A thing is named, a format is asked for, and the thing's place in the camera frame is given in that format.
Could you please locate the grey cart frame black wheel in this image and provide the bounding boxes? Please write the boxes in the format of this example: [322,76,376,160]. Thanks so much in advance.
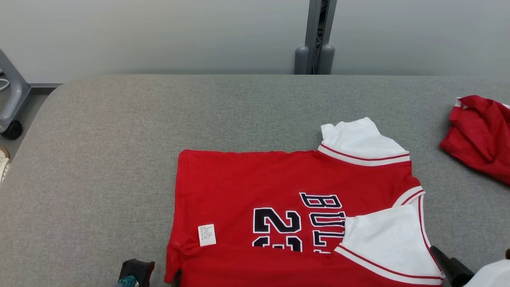
[0,49,31,141]

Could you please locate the grey metal partition post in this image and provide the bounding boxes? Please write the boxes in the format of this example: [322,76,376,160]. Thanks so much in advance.
[294,0,338,75]

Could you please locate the red shorts with white hem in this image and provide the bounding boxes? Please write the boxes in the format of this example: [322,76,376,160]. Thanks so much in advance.
[439,94,510,186]

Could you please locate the red Bulls jersey white sleeves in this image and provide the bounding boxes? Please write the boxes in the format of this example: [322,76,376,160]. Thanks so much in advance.
[165,116,445,287]

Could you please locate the white brown shoe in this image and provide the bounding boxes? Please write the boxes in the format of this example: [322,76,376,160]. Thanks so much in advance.
[0,145,11,185]

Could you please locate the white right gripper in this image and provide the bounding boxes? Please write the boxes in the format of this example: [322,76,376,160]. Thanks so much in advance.
[430,245,510,287]

